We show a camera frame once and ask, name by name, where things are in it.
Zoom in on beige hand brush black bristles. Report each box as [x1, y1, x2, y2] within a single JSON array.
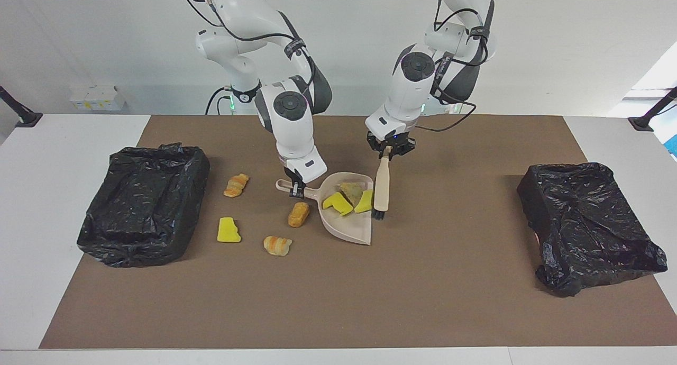
[[372, 145, 392, 221]]

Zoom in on pale crusty bread chunk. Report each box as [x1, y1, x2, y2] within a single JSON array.
[[338, 181, 364, 207]]

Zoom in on beige plastic dustpan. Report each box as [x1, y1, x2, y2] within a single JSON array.
[[275, 172, 375, 246]]

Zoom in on bin lined with black bag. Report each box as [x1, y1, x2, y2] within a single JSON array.
[[517, 162, 669, 298], [77, 142, 211, 268]]

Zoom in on brown bread roll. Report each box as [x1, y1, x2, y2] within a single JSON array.
[[288, 202, 311, 228]]

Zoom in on pale striped bread piece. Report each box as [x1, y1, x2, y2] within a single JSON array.
[[263, 236, 292, 257]]

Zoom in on orange striped bread piece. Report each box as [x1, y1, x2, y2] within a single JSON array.
[[223, 173, 250, 198]]

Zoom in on plain yellow sponge piece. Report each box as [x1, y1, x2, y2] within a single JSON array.
[[217, 217, 242, 244]]

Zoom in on brown table mat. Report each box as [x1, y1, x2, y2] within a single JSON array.
[[39, 115, 677, 350]]

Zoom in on small white labelled boxes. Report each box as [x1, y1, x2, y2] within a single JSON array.
[[70, 86, 126, 112]]

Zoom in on black clamp stand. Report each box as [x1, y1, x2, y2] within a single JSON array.
[[0, 85, 43, 129], [628, 86, 677, 132]]

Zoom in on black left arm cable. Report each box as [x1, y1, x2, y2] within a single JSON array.
[[413, 8, 495, 133]]

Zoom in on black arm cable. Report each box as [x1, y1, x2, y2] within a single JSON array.
[[181, 0, 318, 98], [413, 8, 495, 133]]

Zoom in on black right base cable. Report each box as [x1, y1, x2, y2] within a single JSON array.
[[205, 87, 233, 115]]

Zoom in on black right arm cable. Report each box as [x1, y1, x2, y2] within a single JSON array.
[[181, 0, 318, 98]]

